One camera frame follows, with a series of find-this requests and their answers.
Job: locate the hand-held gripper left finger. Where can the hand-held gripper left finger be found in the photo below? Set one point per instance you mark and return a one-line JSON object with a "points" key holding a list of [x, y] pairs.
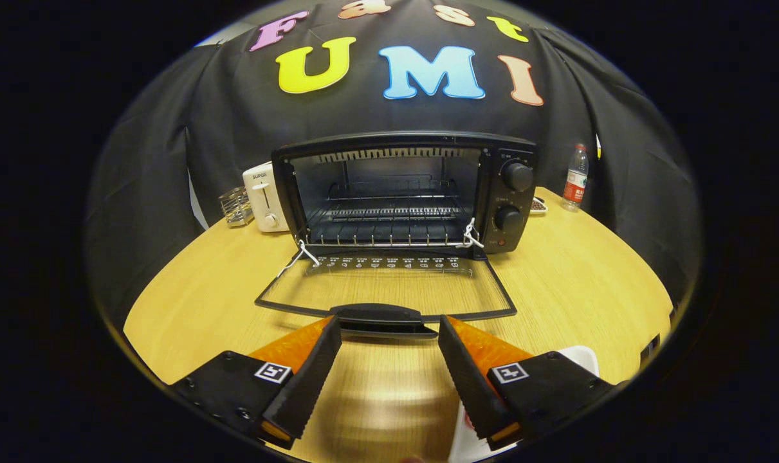
{"points": [[312, 379]]}

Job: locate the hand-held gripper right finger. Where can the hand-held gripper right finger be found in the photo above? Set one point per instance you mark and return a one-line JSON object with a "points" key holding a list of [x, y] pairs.
{"points": [[469, 379]]}

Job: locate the white square plate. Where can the white square plate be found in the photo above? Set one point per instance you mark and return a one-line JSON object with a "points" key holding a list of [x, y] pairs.
{"points": [[585, 360]]}

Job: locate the black toaster oven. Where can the black toaster oven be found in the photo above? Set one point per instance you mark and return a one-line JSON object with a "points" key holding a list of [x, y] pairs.
{"points": [[511, 193]]}

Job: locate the white toaster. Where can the white toaster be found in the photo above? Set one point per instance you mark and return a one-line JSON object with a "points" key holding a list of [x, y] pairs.
{"points": [[260, 193]]}

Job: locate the white divided dish of beans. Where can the white divided dish of beans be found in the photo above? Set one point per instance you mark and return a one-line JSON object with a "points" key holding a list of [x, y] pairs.
{"points": [[539, 206]]}

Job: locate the clear water bottle red label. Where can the clear water bottle red label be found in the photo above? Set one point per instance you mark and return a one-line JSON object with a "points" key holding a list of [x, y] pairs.
{"points": [[574, 186]]}

